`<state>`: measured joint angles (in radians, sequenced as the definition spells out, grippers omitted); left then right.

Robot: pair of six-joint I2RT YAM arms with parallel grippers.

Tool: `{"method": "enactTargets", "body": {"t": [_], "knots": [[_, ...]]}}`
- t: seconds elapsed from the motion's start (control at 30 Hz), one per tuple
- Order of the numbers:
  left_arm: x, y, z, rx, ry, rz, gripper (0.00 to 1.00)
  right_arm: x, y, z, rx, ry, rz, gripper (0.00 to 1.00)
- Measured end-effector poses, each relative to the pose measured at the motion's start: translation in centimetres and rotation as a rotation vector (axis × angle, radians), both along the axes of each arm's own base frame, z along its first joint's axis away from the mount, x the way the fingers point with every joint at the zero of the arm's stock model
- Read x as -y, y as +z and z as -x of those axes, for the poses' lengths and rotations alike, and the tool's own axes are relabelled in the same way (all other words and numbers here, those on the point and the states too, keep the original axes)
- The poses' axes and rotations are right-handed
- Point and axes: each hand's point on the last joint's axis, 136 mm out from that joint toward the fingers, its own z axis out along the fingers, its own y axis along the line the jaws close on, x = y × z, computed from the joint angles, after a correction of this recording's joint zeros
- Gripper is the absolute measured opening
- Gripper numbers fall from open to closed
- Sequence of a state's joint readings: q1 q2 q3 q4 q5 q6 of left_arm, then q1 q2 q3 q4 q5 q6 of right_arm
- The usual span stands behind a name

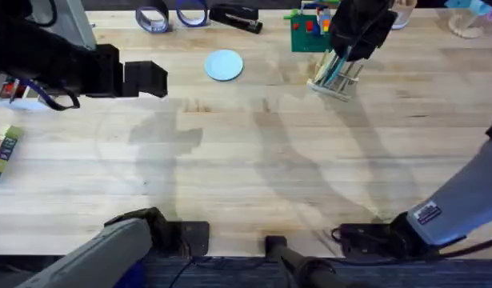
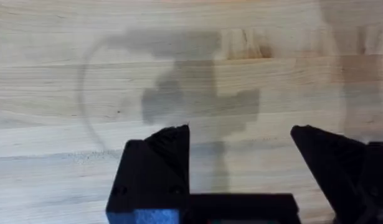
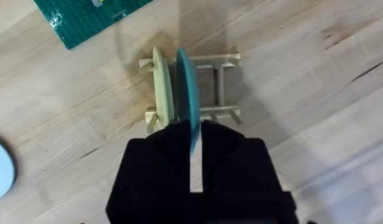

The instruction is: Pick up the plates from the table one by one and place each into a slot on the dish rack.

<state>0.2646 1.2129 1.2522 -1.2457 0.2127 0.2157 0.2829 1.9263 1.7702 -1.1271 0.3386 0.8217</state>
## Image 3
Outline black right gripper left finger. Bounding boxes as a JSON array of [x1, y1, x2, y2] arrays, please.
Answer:
[[105, 119, 192, 224]]

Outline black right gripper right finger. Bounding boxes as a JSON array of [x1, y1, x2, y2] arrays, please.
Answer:
[[201, 119, 296, 224]]

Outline teal plate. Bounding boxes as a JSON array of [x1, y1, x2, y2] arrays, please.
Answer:
[[175, 47, 201, 154]]

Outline small wooden peg rack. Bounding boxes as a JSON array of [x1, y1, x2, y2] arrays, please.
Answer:
[[138, 46, 242, 133]]

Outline pale green plate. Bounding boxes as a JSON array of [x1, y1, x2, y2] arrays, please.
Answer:
[[151, 45, 176, 128]]

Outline light blue plate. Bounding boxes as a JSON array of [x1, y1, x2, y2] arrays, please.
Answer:
[[0, 135, 16, 202]]

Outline green board with blocks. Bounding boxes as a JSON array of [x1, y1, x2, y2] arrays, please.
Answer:
[[33, 0, 154, 50]]

